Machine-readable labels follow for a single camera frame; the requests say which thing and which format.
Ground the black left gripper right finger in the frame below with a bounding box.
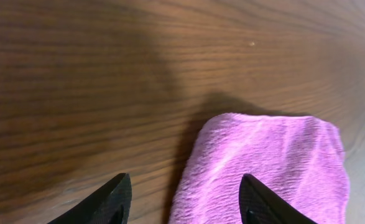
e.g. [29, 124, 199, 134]
[239, 174, 316, 224]

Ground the purple microfiber cloth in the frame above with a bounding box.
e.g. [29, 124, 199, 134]
[169, 113, 349, 224]

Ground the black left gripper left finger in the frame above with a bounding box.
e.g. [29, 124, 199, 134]
[49, 173, 132, 224]

